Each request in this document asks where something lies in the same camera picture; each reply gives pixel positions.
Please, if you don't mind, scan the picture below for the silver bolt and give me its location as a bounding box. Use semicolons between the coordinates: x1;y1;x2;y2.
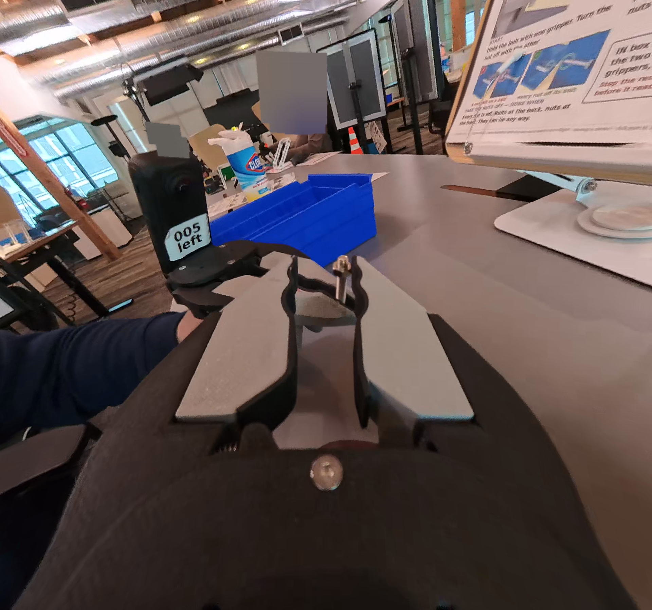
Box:
333;255;353;304

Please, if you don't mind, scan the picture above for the person's left hand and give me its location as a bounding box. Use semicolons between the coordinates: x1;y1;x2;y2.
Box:
176;310;204;343

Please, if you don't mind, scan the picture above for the white sign stand base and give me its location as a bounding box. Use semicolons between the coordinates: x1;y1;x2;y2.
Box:
493;174;652;285

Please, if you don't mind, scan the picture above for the wooden support post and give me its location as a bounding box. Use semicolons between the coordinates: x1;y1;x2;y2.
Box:
0;111;123;262

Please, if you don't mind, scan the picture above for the wooden desk with black legs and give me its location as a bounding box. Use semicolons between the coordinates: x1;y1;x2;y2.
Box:
0;219;110;323

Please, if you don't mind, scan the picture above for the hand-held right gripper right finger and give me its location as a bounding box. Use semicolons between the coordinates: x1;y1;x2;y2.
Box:
353;256;475;445

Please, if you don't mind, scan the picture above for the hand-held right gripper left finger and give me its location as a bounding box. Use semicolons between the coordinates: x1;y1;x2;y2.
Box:
175;256;300;438

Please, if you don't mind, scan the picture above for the person's left forearm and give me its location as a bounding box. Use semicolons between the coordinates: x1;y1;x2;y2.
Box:
0;311;186;443

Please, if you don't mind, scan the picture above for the wooden instruction sign board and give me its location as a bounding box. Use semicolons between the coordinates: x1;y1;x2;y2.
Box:
445;0;652;185

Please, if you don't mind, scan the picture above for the grey panel on black stand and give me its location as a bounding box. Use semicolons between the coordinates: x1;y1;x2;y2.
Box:
317;29;388;134
390;0;444;142

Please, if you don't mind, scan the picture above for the black studio light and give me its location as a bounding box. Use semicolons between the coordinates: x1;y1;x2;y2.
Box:
138;57;204;107

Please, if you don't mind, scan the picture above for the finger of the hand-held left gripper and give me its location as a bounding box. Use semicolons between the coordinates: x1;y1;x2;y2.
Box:
260;253;339;295
211;274;357;328

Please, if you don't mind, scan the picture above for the blue plastic bin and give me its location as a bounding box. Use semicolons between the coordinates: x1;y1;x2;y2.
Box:
209;173;378;268

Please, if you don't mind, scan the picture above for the disinfecting wipes canister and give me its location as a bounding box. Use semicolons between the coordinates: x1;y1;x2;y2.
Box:
208;129;271;202

